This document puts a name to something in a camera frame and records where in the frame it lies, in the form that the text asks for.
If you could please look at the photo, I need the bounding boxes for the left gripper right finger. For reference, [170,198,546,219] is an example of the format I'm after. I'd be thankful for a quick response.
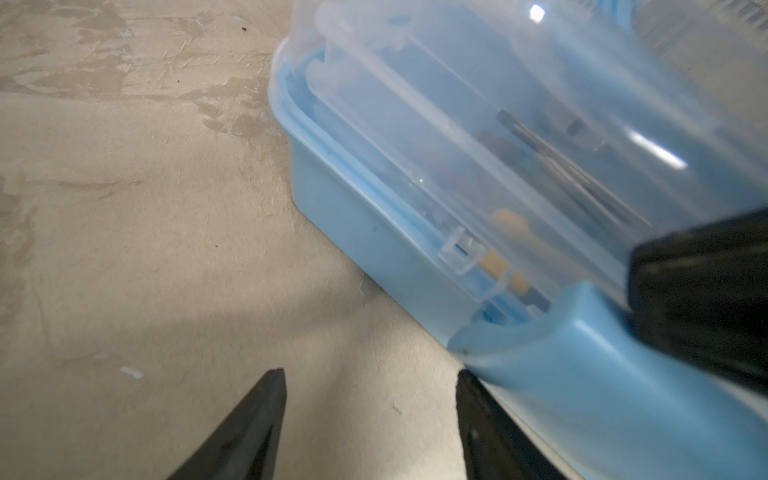
[455,369,565,480]

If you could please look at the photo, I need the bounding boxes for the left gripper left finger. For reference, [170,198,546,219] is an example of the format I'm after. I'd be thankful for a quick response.
[169,368,287,480]

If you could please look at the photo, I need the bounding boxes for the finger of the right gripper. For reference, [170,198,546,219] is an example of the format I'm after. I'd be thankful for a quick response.
[627,209,767,394]

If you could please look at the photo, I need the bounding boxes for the yellow black utility knife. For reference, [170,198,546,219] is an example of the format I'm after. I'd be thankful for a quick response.
[479,208,551,316]

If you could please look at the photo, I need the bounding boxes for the light blue plastic toolbox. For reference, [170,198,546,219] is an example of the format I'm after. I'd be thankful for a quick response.
[268,1,767,479]

